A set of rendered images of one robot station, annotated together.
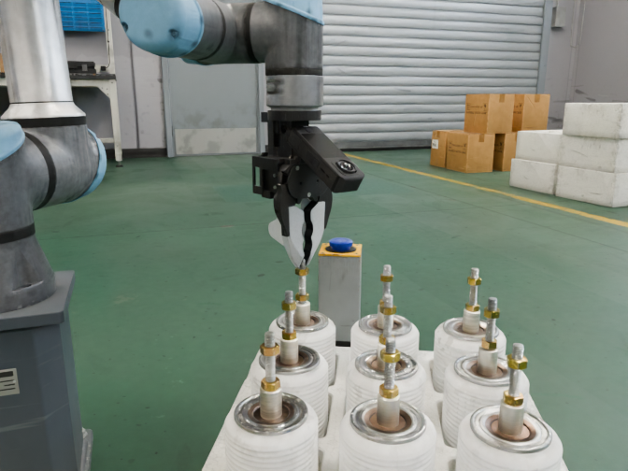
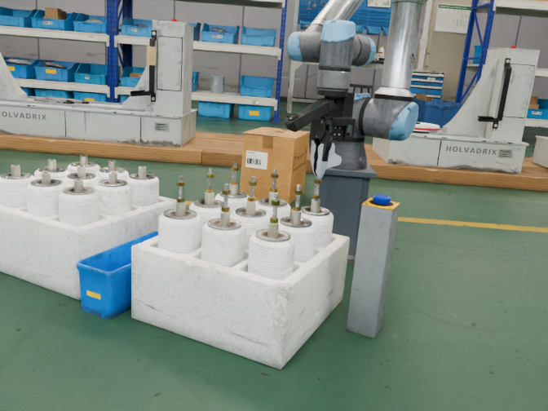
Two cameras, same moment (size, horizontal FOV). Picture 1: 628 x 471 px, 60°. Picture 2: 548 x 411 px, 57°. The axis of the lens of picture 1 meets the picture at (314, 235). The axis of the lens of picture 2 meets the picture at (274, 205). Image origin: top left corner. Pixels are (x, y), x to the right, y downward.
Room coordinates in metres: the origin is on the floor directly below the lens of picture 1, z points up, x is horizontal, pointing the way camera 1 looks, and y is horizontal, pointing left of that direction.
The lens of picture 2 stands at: (1.02, -1.17, 0.59)
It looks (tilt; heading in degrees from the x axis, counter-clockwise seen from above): 15 degrees down; 108
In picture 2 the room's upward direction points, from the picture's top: 4 degrees clockwise
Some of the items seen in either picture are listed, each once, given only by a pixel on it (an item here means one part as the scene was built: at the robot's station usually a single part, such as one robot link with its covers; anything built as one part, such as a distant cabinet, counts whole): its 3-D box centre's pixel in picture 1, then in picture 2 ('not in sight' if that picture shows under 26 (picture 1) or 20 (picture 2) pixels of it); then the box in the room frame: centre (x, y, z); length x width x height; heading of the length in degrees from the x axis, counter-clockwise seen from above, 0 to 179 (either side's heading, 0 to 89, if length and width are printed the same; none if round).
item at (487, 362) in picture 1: (487, 360); (224, 218); (0.58, -0.20, 0.26); 0.02 x 0.02 x 0.03
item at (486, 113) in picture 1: (488, 113); not in sight; (4.45, -1.40, 0.45); 0.30 x 0.24 x 0.30; 21
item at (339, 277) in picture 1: (339, 335); (372, 268); (0.89, -0.05, 0.16); 0.07 x 0.07 x 0.31; 83
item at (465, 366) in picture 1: (486, 370); (224, 224); (0.58, -0.20, 0.25); 0.08 x 0.08 x 0.01
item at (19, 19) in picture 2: not in sight; (18, 18); (-3.68, 3.47, 0.90); 0.50 x 0.38 x 0.21; 110
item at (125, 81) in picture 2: not in sight; (142, 77); (-2.39, 3.93, 0.36); 0.50 x 0.38 x 0.21; 109
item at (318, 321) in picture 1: (302, 321); (315, 211); (0.73, 0.02, 0.25); 0.08 x 0.08 x 0.01
